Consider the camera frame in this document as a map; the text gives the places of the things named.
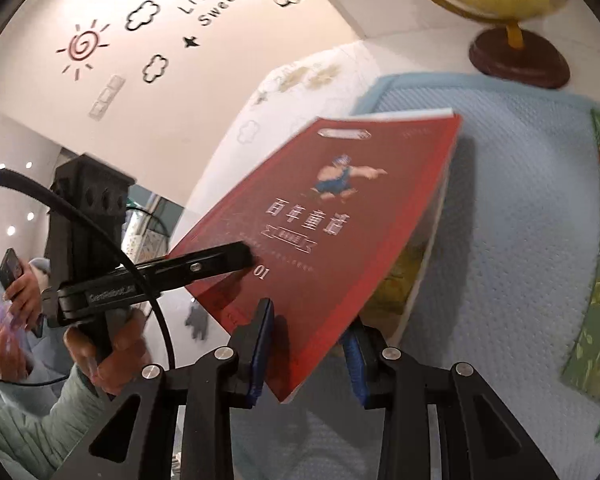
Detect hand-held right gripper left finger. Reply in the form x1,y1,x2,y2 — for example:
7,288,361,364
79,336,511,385
55,297,275,480

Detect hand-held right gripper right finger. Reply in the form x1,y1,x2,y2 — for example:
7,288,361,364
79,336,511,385
342,315,560,480

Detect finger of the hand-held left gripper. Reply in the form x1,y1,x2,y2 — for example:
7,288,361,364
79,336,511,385
147,241,255,292

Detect red book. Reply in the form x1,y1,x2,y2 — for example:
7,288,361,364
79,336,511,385
167,114,463,405

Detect person's left forearm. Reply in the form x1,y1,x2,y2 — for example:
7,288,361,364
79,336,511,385
0,367,113,480

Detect person's left hand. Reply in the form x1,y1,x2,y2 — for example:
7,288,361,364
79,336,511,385
62,305,153,397

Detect grey bear sticker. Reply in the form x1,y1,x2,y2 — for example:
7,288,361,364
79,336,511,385
185,305,209,342

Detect light blue quilted mat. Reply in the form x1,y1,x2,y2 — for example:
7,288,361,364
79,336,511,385
225,72,600,480

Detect black cable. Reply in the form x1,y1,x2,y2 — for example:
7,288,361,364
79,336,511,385
0,162,178,368

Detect white light switch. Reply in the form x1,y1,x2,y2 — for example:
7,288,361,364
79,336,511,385
89,74,126,121

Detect cloud wall sticker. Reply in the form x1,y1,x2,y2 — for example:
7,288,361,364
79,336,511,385
142,54,169,83
125,0,161,31

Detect sun wall sticker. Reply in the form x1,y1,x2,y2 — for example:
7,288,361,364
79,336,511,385
55,20,111,83

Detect lettering wall sticker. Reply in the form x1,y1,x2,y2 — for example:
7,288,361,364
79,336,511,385
177,0,243,28

